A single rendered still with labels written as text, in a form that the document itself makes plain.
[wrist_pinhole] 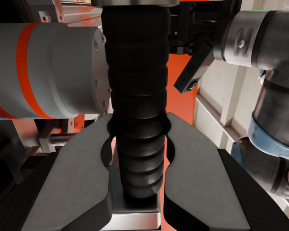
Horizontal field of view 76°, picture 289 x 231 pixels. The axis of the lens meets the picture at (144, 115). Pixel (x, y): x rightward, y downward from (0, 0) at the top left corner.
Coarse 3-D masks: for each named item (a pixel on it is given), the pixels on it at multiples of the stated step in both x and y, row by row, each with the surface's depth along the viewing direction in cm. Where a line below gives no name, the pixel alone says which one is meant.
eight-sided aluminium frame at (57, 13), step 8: (32, 0) 43; (40, 0) 43; (48, 0) 43; (56, 0) 44; (32, 8) 44; (40, 8) 44; (48, 8) 44; (56, 8) 44; (40, 16) 45; (56, 16) 45; (48, 120) 50; (56, 120) 52; (64, 120) 50; (72, 120) 53; (56, 128) 52; (64, 128) 50; (72, 128) 53
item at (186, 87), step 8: (200, 48) 31; (208, 48) 30; (192, 56) 33; (200, 56) 31; (208, 56) 31; (192, 64) 33; (200, 64) 32; (208, 64) 34; (184, 72) 35; (192, 72) 34; (200, 72) 35; (184, 80) 35; (192, 80) 35; (176, 88) 38; (184, 88) 36; (192, 88) 37
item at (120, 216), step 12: (108, 168) 18; (120, 180) 17; (120, 192) 16; (120, 204) 15; (132, 204) 15; (144, 204) 15; (156, 204) 15; (120, 216) 14; (132, 216) 14; (144, 216) 14; (156, 216) 14; (108, 228) 15; (120, 228) 15; (132, 228) 15; (144, 228) 15; (156, 228) 15
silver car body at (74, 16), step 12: (60, 0) 83; (72, 12) 79; (84, 12) 96; (96, 12) 124; (72, 24) 79; (84, 24) 95; (96, 24) 118; (108, 108) 182; (84, 120) 244; (96, 120) 226
